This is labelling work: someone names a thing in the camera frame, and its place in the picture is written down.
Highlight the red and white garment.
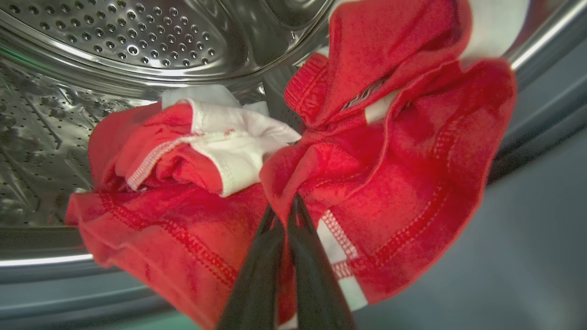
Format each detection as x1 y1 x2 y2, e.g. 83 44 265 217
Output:
66 0 519 330

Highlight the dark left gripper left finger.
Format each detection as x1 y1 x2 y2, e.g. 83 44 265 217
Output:
216 204 286 330

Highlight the stainless steel washing machine drum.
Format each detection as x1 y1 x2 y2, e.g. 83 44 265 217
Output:
0 0 587 269

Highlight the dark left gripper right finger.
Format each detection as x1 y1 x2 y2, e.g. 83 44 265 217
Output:
287 192 356 330

